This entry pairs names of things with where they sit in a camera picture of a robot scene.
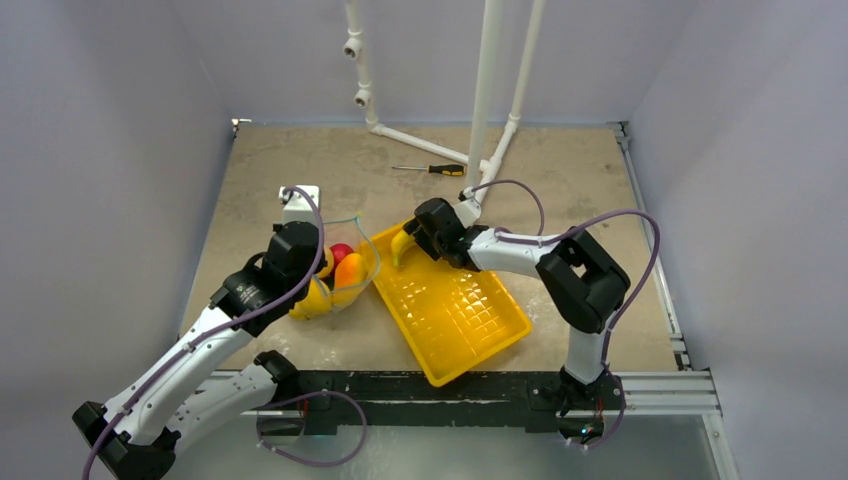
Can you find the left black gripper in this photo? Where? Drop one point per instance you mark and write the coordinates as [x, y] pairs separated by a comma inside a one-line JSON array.
[[277, 226]]

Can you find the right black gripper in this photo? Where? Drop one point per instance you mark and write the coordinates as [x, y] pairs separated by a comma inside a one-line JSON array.
[[423, 232]]

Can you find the yellow banana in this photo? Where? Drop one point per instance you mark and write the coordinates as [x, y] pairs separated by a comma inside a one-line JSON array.
[[399, 245]]

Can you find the red apple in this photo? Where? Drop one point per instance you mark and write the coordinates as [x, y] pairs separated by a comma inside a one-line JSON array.
[[340, 251]]

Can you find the yellow lemon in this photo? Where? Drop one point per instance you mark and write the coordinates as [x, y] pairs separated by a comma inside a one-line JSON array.
[[316, 303]]

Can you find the clear zip top bag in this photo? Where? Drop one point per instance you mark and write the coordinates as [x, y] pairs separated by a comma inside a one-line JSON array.
[[351, 231]]

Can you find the orange yellow mango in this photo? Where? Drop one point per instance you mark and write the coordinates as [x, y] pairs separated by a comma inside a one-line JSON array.
[[349, 280]]

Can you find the yellow peach with leaf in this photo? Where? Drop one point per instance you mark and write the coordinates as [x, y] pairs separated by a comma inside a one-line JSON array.
[[328, 264]]

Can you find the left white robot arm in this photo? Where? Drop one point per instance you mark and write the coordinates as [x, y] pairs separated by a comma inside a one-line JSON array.
[[140, 432]]

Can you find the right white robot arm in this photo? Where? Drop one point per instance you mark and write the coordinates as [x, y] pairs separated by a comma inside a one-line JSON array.
[[586, 285]]

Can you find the black yellow screwdriver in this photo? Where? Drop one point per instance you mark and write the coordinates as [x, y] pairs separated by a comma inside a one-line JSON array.
[[446, 169]]

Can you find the yellow plastic tray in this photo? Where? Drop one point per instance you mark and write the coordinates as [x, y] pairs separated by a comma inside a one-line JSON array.
[[452, 320]]

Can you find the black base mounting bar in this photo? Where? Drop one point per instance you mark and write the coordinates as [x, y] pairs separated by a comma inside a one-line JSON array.
[[535, 401]]

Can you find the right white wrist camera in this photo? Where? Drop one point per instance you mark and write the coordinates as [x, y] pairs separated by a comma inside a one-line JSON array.
[[468, 210]]

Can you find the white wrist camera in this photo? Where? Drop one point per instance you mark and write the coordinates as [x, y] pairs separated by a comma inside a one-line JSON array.
[[295, 207], [468, 210]]

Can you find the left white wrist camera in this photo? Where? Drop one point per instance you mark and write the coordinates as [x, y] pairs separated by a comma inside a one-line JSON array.
[[295, 207]]

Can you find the white pvc pipe frame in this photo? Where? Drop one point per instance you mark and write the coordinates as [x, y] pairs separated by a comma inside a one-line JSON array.
[[481, 172]]

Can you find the aluminium rail frame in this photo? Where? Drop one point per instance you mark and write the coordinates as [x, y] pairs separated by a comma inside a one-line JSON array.
[[672, 428]]

